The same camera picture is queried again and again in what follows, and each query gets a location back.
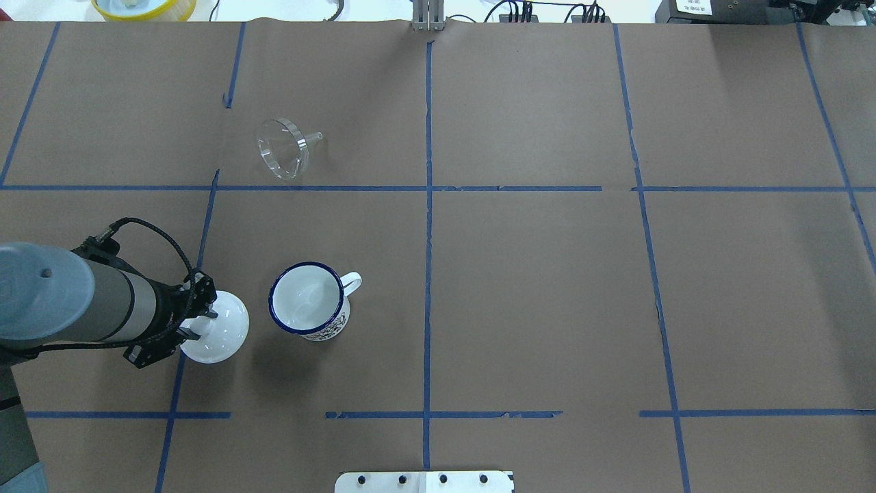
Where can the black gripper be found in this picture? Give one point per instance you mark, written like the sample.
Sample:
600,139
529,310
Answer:
165,313

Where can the white ceramic lid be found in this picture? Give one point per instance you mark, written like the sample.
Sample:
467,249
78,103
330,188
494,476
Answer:
220,333

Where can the clear glass funnel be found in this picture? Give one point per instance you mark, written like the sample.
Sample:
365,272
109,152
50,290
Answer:
286,150

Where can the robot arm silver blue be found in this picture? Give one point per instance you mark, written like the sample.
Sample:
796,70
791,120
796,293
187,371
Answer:
59,300

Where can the white enamel mug blue rim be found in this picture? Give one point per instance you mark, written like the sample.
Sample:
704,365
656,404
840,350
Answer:
310,299

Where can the yellow tape roll with bowl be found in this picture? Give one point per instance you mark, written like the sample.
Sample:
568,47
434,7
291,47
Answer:
145,11

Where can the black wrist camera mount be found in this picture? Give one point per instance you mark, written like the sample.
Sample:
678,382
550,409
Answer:
146,354

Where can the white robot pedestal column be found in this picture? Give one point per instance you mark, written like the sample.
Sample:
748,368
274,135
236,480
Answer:
426,481

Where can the aluminium frame post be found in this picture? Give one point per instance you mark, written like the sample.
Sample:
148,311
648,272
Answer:
428,15

